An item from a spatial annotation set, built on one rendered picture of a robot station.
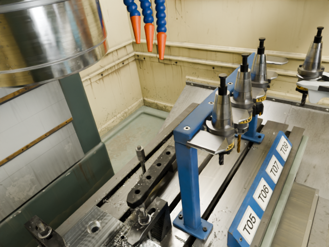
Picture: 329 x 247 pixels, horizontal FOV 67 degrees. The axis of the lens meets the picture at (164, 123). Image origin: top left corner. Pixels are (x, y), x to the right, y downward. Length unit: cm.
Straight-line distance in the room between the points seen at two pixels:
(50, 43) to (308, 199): 98
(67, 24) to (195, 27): 115
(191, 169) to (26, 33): 40
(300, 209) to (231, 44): 78
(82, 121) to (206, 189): 53
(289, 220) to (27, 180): 87
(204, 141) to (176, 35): 103
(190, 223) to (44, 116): 55
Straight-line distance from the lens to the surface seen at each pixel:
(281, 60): 84
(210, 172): 86
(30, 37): 26
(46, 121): 89
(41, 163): 94
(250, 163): 90
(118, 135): 164
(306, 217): 101
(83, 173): 109
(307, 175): 117
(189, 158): 52
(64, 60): 27
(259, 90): 66
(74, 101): 98
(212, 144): 47
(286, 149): 94
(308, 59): 76
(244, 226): 69
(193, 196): 61
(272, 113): 131
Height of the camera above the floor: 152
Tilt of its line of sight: 34 degrees down
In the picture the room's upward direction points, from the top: 8 degrees counter-clockwise
